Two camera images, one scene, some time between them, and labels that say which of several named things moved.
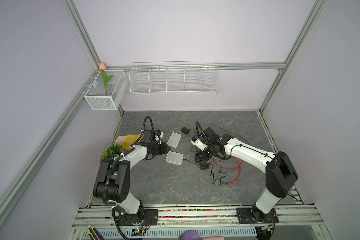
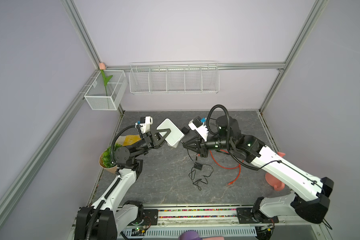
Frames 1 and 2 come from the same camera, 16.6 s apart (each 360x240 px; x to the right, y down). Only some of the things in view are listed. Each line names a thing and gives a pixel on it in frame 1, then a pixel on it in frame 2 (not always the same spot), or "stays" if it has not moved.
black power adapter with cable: (217, 175) -> (192, 172)
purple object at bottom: (190, 235) stays
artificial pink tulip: (102, 67) stays
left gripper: (164, 149) -> (152, 140)
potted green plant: (112, 151) stays
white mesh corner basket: (106, 90) stays
